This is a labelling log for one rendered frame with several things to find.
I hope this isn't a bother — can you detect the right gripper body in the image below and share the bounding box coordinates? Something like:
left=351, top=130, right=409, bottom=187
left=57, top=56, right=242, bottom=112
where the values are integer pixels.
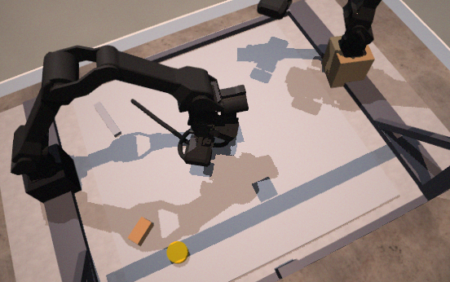
left=257, top=0, right=289, bottom=20

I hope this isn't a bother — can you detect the small orange block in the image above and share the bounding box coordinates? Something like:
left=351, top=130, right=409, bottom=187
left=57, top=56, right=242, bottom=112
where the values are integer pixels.
left=128, top=217, right=154, bottom=246

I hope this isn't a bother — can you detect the black rope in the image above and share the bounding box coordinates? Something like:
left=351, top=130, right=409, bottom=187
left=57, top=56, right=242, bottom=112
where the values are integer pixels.
left=131, top=99, right=229, bottom=159

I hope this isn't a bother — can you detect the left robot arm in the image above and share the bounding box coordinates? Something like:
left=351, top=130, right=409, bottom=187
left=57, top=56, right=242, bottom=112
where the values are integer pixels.
left=11, top=45, right=249, bottom=183

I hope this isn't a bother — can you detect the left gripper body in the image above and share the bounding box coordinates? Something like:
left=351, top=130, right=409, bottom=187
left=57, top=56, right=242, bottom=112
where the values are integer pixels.
left=183, top=111, right=216, bottom=166

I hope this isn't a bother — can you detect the grey rectangular bar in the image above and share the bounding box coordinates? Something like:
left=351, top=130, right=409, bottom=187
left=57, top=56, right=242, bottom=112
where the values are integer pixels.
left=94, top=102, right=121, bottom=137

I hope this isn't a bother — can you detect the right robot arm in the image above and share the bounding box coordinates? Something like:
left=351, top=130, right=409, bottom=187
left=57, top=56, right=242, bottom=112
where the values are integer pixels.
left=338, top=0, right=381, bottom=58

